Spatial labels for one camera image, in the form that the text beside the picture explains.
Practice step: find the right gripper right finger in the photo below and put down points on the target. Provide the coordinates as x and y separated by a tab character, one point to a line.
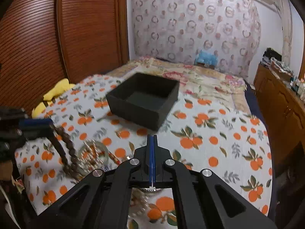
161	177

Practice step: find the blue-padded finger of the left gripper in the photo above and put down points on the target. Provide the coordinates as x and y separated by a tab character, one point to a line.
37	127

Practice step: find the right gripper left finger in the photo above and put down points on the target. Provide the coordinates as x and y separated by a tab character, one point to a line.
143	175

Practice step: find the silver cuff bangle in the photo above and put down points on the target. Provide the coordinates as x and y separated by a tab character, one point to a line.
93	155

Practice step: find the black square jewelry box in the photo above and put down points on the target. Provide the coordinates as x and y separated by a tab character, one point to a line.
144	99

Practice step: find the yellow plush toy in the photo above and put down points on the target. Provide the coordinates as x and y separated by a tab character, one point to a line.
59	88

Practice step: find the brown louvered wardrobe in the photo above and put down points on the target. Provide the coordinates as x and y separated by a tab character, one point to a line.
44	41

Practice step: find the floral quilt blanket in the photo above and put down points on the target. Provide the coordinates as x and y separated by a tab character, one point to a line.
196	81

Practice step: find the blue plush toy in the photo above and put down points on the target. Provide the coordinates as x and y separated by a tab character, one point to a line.
206	58

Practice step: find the wooden side cabinet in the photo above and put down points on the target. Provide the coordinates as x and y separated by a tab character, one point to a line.
283	114

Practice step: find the pink circle pattern curtain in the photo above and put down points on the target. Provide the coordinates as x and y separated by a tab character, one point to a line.
176	30

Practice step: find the stack of folded clothes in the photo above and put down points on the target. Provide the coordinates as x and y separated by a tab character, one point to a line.
273	60

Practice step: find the bottles on cabinet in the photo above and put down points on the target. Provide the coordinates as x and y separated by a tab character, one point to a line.
297	86

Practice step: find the cream tied curtain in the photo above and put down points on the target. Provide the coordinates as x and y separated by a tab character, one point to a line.
287	29

